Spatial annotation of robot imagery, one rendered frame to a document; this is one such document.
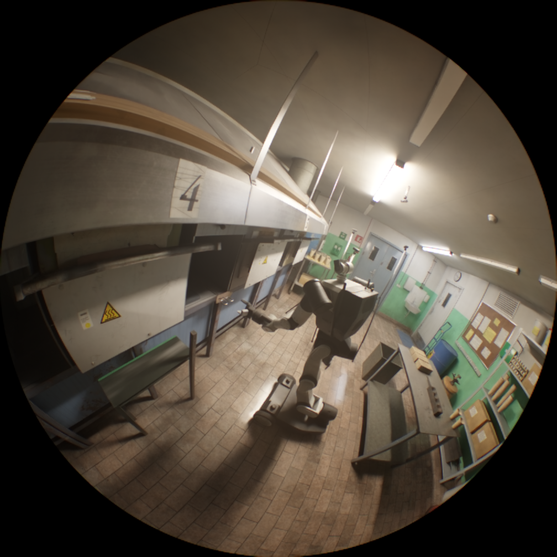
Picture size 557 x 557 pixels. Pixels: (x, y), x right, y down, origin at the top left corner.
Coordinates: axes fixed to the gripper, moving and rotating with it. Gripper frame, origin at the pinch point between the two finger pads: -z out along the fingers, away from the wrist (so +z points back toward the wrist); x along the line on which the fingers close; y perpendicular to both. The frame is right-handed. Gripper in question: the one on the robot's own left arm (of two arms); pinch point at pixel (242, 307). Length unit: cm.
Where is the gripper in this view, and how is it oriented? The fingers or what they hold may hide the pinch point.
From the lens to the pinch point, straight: 129.4
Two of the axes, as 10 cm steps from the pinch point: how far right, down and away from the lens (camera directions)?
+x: 3.6, -8.6, -3.7
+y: -3.5, 2.4, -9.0
